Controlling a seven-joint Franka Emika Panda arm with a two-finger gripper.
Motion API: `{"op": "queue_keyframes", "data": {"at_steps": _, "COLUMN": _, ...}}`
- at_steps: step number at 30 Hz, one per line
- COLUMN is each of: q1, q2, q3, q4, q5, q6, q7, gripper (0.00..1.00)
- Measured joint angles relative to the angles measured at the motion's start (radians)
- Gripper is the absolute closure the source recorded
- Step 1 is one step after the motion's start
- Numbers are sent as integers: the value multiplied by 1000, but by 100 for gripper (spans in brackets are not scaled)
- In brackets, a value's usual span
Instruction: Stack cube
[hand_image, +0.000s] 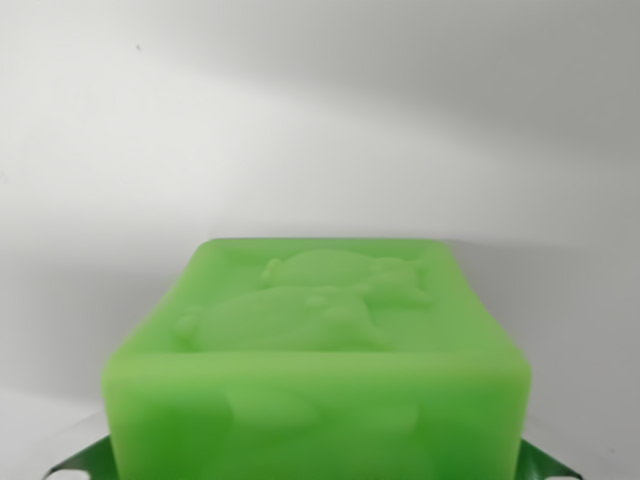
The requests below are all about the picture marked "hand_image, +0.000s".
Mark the black-padded silver gripper left finger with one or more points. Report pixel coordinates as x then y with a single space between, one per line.
82 457

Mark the black-padded silver gripper right finger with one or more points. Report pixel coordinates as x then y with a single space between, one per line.
547 460

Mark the green embossed cube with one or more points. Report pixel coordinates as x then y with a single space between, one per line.
315 390

